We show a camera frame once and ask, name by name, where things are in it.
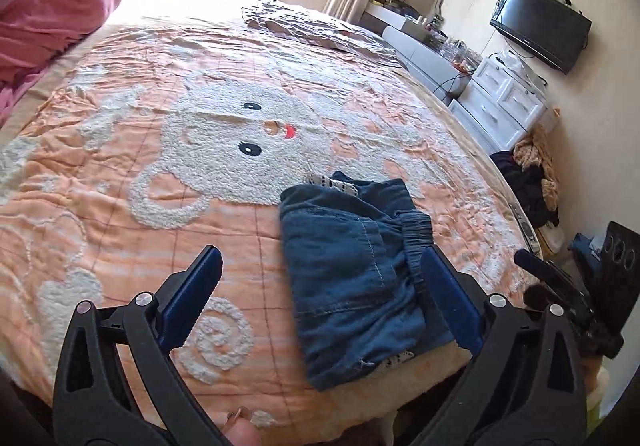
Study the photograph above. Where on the black wall television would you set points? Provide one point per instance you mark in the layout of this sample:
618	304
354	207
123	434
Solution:
540	26

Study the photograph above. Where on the grey dressing table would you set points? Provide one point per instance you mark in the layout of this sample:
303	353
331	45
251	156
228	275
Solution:
415	51

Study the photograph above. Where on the white drawer cabinet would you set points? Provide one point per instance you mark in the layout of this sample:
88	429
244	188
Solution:
500	101

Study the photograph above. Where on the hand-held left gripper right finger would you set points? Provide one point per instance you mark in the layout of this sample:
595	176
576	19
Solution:
450	301

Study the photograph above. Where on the blue denim garment with lace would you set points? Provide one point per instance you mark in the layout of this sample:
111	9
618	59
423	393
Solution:
345	276

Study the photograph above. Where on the clear plastic bag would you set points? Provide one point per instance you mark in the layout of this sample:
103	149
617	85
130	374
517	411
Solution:
510	60

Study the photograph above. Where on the grey bed frame edge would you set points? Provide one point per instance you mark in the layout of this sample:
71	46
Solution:
525	228

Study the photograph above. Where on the orange cat print blanket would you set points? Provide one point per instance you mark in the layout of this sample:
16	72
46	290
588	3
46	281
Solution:
150	126

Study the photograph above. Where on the person's left hand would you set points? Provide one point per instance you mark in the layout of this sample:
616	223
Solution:
245	433

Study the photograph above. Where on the dark clothes pile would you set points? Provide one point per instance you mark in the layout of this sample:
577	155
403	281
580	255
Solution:
520	186

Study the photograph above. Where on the blue folded clothes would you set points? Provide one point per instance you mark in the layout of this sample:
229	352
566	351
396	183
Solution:
587	251

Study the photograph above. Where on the brown patterned quilt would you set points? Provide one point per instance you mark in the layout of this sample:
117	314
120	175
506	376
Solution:
315	26

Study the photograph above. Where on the pink duvet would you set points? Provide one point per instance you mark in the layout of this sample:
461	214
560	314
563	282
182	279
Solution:
50	6

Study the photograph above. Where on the cosmetics clutter on dresser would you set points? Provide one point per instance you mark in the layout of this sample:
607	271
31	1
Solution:
450	49

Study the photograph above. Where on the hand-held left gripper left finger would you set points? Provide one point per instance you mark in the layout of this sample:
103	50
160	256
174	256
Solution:
192	296

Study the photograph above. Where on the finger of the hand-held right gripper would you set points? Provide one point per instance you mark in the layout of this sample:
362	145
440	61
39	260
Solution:
545	271
550	301

